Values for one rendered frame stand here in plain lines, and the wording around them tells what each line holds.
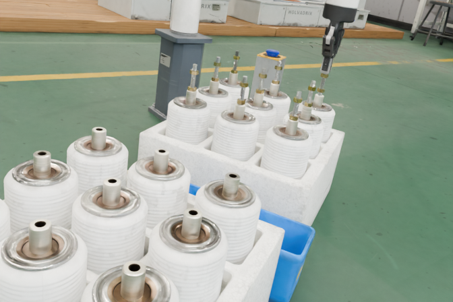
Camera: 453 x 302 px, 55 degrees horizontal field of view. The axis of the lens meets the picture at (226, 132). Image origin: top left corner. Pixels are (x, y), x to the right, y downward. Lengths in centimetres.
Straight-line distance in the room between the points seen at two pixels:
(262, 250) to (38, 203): 32
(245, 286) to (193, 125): 45
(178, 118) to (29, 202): 42
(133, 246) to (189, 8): 102
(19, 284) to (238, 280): 27
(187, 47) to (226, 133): 62
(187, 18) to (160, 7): 169
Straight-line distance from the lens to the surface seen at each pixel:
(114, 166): 71
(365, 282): 98
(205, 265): 52
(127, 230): 57
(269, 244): 68
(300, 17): 407
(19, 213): 65
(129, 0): 309
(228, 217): 60
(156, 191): 65
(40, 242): 50
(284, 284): 82
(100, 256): 59
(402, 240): 116
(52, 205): 64
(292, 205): 88
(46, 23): 281
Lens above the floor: 57
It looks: 22 degrees down
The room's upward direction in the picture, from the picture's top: 9 degrees clockwise
